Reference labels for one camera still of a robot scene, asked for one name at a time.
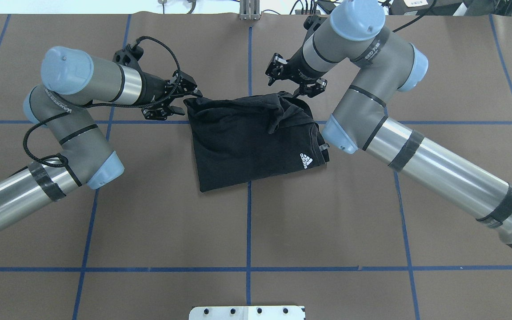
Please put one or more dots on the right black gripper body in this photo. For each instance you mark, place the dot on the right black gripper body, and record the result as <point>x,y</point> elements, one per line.
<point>298,65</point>

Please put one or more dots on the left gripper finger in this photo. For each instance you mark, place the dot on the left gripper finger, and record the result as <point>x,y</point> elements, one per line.
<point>182,84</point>
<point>160,112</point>

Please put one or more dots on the black graphic t-shirt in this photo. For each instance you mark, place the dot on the black graphic t-shirt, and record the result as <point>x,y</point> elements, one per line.
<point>254,137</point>

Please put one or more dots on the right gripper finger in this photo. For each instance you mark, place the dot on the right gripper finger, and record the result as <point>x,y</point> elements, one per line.
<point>275,70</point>
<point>311,90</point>

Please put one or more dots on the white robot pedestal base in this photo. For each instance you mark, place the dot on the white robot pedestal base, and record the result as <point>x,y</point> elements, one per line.
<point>262,312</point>

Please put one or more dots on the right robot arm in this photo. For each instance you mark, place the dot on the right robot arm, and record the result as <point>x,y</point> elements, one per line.
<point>356,31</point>

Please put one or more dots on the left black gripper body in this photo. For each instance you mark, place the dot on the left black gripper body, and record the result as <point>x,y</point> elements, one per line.
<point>152,90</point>

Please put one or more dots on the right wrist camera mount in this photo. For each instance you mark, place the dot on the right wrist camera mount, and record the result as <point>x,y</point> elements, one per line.
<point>311,24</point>

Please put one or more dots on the aluminium frame post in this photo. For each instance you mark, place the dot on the aluminium frame post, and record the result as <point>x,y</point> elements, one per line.
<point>249,9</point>

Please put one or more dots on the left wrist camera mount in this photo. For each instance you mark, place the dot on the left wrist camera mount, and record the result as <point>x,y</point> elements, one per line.
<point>129,56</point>

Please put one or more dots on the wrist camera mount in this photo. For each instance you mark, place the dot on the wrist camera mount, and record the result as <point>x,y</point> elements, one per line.
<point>311,24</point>
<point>129,56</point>

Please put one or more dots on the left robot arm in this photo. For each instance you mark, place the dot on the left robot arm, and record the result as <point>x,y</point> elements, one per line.
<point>66,146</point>

